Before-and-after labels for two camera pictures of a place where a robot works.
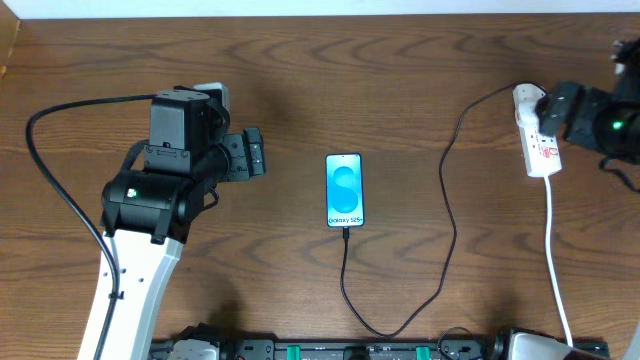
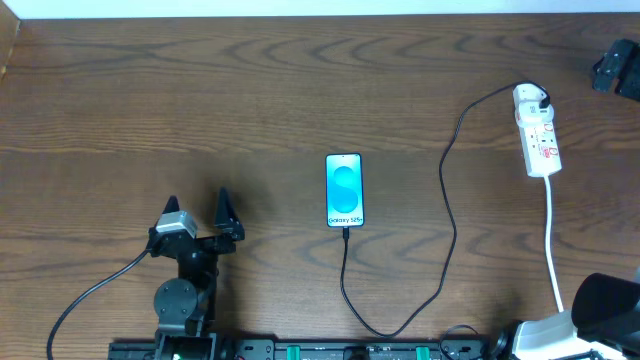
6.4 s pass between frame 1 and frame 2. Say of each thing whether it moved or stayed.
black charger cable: stayed
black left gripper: moved
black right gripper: moved
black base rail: stayed
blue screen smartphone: stayed
